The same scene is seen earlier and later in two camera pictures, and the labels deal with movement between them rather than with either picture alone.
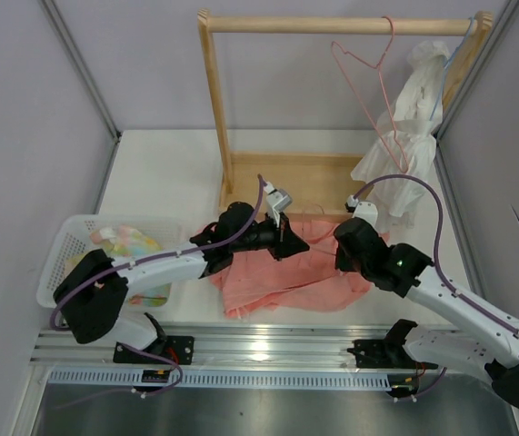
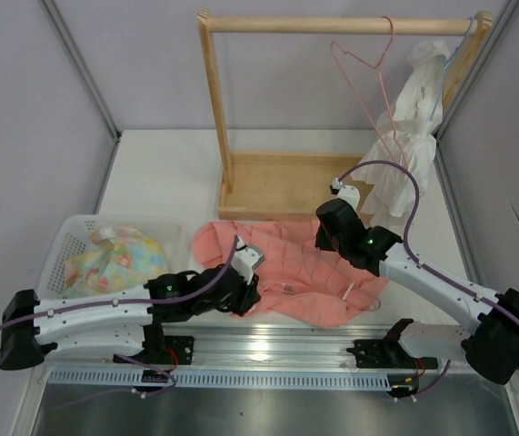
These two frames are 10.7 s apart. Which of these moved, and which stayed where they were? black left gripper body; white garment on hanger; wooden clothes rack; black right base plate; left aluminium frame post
Moved: black left gripper body
Stayed: left aluminium frame post; white garment on hanger; wooden clothes rack; black right base plate
